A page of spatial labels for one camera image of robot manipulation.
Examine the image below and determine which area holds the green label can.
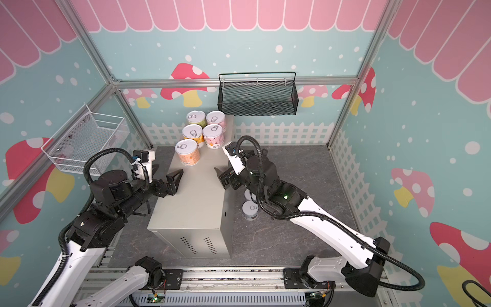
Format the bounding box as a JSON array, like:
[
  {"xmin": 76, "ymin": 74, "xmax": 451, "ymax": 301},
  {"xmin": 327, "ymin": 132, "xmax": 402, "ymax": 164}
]
[{"xmin": 186, "ymin": 111, "xmax": 207, "ymax": 128}]

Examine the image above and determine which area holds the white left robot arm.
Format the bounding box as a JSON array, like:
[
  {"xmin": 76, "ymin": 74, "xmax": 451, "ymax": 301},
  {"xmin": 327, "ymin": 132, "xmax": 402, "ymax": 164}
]
[{"xmin": 30, "ymin": 148, "xmax": 184, "ymax": 306}]

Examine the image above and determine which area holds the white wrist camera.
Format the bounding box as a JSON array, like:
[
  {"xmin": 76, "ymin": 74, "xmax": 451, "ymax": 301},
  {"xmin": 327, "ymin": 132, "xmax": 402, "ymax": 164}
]
[
  {"xmin": 222, "ymin": 141, "xmax": 246, "ymax": 175},
  {"xmin": 132, "ymin": 150, "xmax": 155, "ymax": 184}
]

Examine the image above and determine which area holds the brown label can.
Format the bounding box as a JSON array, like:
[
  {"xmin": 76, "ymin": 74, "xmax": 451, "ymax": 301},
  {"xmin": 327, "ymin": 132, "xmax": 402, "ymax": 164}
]
[{"xmin": 175, "ymin": 139, "xmax": 201, "ymax": 166}]

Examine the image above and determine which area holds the white lid can left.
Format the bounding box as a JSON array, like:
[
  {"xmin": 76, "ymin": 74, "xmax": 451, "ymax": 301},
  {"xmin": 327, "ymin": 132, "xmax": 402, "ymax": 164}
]
[{"xmin": 244, "ymin": 189, "xmax": 256, "ymax": 202}]

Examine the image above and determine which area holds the white wire wall basket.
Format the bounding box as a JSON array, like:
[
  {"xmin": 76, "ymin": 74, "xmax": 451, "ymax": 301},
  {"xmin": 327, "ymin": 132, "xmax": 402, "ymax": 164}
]
[{"xmin": 41, "ymin": 105, "xmax": 130, "ymax": 174}]

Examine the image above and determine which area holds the black mesh wall basket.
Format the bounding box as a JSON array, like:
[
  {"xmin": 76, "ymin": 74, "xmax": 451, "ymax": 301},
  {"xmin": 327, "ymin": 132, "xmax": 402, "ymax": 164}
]
[{"xmin": 217, "ymin": 72, "xmax": 299, "ymax": 116}]

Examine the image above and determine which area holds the yellow label can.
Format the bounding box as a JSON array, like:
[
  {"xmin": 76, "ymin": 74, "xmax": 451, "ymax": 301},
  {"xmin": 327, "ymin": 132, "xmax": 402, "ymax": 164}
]
[{"xmin": 182, "ymin": 124, "xmax": 205, "ymax": 148}]

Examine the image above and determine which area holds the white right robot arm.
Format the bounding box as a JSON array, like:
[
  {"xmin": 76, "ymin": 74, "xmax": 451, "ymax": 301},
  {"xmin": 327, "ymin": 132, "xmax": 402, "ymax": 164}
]
[{"xmin": 219, "ymin": 136, "xmax": 425, "ymax": 298}]

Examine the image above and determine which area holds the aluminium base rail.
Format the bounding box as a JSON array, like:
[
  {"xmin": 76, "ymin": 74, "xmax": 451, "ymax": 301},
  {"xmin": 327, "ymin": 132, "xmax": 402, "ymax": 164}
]
[{"xmin": 72, "ymin": 264, "xmax": 392, "ymax": 307}]

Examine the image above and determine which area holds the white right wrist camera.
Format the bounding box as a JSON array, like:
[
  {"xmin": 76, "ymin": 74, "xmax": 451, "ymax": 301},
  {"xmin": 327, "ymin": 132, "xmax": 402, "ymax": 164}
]
[{"xmin": 222, "ymin": 141, "xmax": 246, "ymax": 175}]

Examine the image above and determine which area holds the grey label can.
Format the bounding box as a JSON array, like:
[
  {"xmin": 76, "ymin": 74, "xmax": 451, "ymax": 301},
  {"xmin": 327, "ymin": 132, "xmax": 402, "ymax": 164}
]
[{"xmin": 242, "ymin": 201, "xmax": 258, "ymax": 221}]

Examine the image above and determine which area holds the pink white label can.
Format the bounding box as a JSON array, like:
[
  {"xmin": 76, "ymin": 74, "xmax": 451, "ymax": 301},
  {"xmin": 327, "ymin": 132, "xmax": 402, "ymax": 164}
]
[{"xmin": 203, "ymin": 124, "xmax": 225, "ymax": 149}]

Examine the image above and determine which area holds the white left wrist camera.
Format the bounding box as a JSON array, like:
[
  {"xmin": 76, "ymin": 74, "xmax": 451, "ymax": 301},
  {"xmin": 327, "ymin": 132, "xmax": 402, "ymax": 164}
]
[{"xmin": 132, "ymin": 150, "xmax": 155, "ymax": 184}]

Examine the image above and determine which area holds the grey metal cabinet counter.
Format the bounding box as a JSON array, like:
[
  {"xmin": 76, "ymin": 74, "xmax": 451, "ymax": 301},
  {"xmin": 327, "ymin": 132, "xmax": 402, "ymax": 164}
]
[{"xmin": 147, "ymin": 114, "xmax": 239, "ymax": 259}]

